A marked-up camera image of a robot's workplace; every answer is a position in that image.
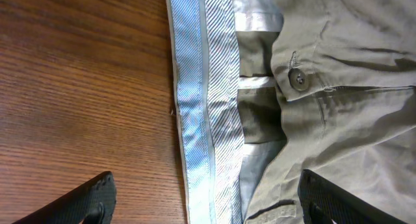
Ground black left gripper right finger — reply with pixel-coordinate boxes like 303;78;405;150
298;169;405;224

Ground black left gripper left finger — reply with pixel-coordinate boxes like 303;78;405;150
14;171;116;224

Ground khaki green shorts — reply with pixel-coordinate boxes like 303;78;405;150
166;0;415;223

